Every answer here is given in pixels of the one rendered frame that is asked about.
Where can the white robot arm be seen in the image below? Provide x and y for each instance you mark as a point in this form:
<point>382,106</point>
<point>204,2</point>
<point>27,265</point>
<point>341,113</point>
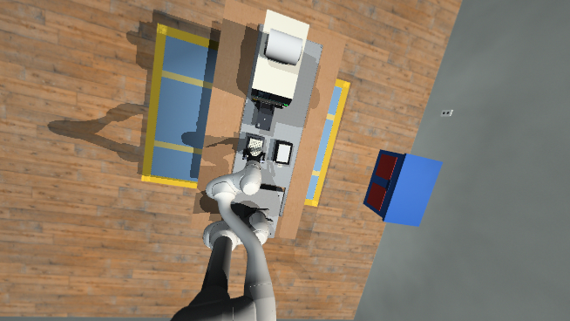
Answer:
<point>213,303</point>

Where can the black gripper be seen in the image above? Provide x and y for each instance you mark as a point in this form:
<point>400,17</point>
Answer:
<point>251,157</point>

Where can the white cylinder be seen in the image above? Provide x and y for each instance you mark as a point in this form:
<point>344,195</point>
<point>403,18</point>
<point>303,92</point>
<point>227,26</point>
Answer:
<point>283,47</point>

